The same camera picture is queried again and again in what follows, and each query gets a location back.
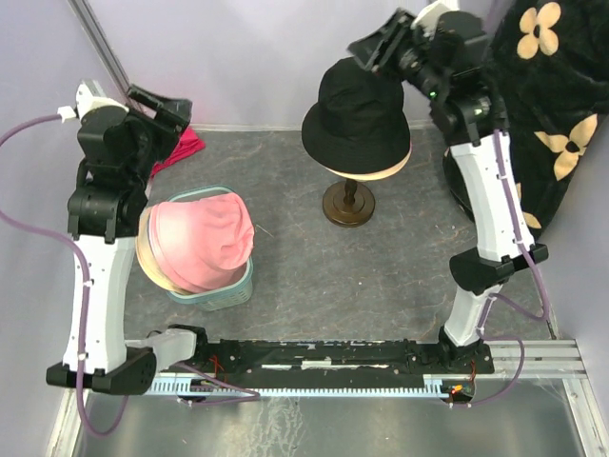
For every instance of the black floral blanket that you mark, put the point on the black floral blanket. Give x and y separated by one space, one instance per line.
550 62

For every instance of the light blue plastic basket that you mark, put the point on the light blue plastic basket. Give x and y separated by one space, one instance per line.
237 293

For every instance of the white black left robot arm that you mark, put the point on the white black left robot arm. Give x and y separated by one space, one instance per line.
121 144

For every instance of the light blue cable duct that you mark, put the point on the light blue cable duct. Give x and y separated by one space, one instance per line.
188 385

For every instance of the cream bucket hat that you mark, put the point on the cream bucket hat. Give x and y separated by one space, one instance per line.
375 176

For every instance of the brown round wooden stand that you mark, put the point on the brown round wooden stand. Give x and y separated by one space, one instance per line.
348 204

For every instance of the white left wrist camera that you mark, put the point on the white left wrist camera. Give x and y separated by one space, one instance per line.
89 96

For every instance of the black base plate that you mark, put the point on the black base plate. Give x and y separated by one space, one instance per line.
401 363

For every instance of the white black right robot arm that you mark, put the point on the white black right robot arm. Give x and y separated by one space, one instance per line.
440 52

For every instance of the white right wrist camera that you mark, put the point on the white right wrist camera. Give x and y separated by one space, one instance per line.
428 19

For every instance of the beige bottom hat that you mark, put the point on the beige bottom hat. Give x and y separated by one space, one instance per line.
147 260

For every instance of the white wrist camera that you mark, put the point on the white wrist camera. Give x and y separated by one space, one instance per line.
428 19
89 96

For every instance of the magenta hat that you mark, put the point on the magenta hat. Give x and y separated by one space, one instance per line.
188 145

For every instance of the black bucket hat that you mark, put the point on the black bucket hat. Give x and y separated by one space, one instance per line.
357 126

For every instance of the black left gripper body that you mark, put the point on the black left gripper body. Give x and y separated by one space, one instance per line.
168 123

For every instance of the pink bucket hat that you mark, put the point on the pink bucket hat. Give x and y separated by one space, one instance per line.
201 245

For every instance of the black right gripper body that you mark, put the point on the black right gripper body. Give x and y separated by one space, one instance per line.
406 52

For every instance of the aluminium rail frame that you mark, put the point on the aluminium rail frame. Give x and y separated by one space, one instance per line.
513 360

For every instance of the aluminium corner profile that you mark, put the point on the aluminium corner profile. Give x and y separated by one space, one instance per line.
85 14

